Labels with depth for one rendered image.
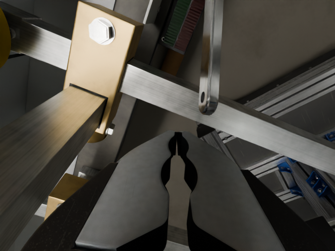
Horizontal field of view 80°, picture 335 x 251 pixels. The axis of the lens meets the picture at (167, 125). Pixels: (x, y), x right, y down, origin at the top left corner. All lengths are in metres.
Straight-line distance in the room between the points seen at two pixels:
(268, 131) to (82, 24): 0.21
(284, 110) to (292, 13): 0.44
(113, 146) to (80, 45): 0.27
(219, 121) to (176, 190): 1.28
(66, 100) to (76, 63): 0.04
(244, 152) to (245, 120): 0.84
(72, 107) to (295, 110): 0.96
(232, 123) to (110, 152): 0.28
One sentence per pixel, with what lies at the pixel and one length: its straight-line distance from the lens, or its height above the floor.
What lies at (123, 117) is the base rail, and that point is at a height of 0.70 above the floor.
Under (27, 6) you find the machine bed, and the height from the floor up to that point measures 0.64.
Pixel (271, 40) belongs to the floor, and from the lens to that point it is 1.14.
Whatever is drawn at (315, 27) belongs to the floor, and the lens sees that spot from 1.22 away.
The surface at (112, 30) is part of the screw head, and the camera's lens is 0.19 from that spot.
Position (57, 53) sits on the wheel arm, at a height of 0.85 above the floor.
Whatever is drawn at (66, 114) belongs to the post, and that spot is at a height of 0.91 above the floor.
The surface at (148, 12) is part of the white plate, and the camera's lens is 0.24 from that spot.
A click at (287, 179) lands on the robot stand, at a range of 1.24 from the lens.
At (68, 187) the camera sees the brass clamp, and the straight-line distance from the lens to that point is 0.35.
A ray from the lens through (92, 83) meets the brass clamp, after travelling 0.21.
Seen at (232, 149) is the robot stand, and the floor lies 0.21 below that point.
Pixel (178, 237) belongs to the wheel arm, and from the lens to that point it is 0.39.
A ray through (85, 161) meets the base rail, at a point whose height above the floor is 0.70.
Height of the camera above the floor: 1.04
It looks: 62 degrees down
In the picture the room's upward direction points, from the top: 175 degrees counter-clockwise
